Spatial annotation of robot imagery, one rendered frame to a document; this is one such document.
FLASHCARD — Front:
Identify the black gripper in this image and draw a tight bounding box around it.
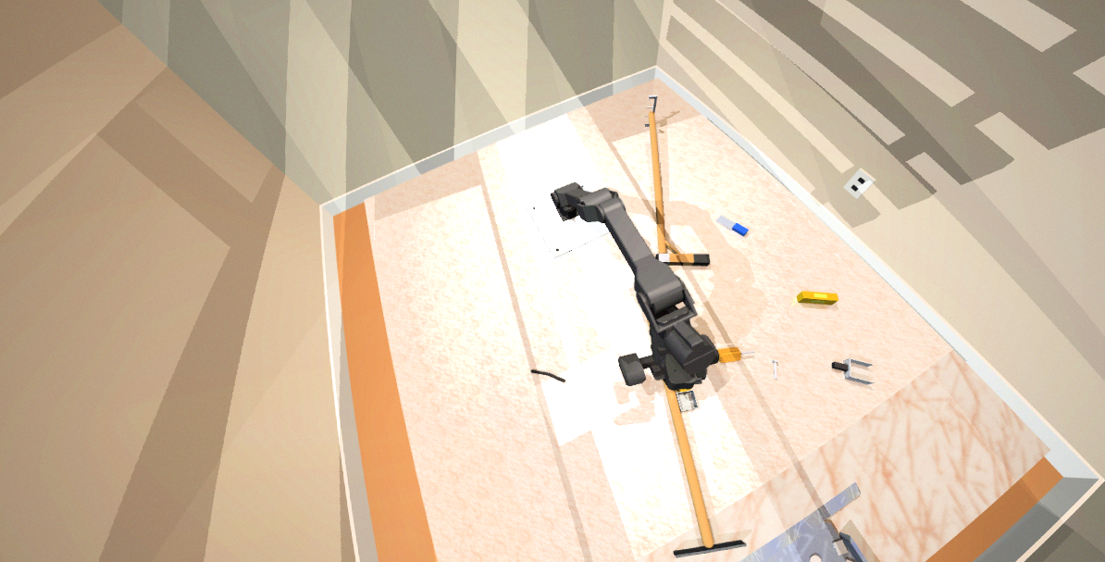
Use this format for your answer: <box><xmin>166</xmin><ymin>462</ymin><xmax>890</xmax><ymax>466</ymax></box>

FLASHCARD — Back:
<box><xmin>618</xmin><ymin>330</ymin><xmax>719</xmax><ymax>386</ymax></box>

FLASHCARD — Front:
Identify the black thin bar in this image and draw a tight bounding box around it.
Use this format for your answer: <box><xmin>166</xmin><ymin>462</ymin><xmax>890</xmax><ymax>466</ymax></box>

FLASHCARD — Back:
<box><xmin>530</xmin><ymin>369</ymin><xmax>565</xmax><ymax>382</ymax></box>

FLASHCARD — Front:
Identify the yellow rectangular block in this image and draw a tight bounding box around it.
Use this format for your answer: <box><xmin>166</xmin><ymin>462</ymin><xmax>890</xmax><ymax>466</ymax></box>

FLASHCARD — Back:
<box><xmin>797</xmin><ymin>291</ymin><xmax>838</xmax><ymax>306</ymax></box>

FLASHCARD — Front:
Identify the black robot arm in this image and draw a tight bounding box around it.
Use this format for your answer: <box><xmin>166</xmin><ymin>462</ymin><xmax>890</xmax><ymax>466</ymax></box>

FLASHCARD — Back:
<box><xmin>550</xmin><ymin>181</ymin><xmax>715</xmax><ymax>391</ymax></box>

